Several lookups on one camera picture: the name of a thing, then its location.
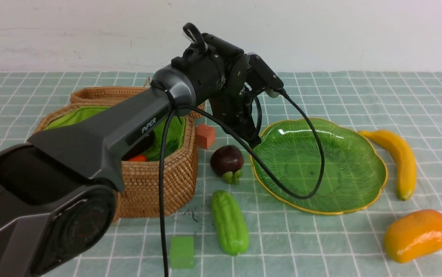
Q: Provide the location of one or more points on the orange toy carrot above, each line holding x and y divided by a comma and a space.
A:
139, 158

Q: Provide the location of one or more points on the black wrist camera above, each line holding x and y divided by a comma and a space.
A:
261, 78

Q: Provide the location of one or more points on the woven wicker basket green lining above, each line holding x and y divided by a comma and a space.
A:
140, 197

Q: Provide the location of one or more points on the green glass leaf plate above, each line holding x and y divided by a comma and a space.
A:
354, 175

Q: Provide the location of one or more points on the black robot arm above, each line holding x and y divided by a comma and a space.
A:
58, 189

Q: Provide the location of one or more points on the green foam cube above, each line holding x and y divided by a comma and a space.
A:
181, 254

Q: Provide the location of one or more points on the green checkered tablecloth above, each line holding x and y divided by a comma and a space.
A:
283, 241

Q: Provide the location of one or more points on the purple toy eggplant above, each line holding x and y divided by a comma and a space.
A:
140, 147

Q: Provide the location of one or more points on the orange toy mango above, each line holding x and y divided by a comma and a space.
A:
415, 235

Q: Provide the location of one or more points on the orange foam cube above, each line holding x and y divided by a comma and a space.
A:
205, 136

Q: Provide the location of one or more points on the yellow toy banana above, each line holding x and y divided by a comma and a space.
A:
403, 157

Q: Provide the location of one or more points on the woven wicker basket lid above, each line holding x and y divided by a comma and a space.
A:
106, 94

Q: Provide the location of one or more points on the green toy bitter gourd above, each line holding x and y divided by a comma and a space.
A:
231, 228

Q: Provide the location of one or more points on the dark purple toy mangosteen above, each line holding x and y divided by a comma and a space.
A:
227, 163

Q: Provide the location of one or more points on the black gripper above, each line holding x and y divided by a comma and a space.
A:
235, 106

